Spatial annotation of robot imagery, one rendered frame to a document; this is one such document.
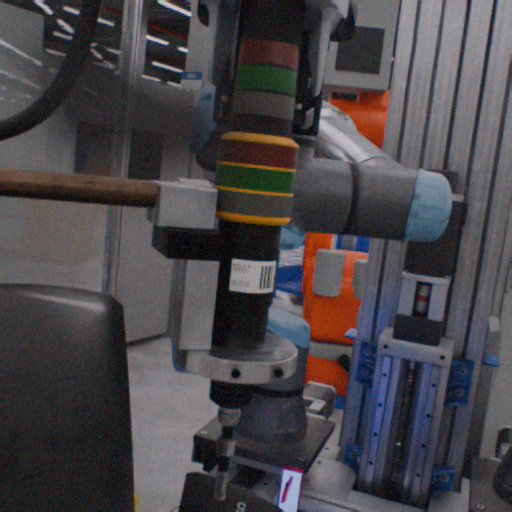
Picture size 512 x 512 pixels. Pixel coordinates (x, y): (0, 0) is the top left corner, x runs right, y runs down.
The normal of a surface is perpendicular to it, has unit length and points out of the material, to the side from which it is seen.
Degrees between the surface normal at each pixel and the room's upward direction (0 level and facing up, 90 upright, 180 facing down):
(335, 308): 90
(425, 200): 79
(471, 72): 90
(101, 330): 35
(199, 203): 90
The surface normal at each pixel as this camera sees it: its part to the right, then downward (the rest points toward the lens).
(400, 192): 0.15, -0.17
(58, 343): 0.41, -0.66
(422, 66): -0.35, 0.10
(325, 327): -0.07, 0.14
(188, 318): 0.36, 0.18
